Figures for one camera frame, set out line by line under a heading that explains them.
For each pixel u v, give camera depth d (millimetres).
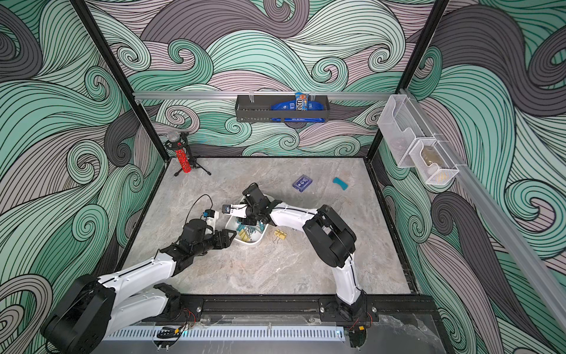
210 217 778
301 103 899
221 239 758
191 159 1108
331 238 501
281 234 895
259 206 722
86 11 716
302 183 1069
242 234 899
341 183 1073
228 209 775
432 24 744
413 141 712
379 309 740
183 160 1008
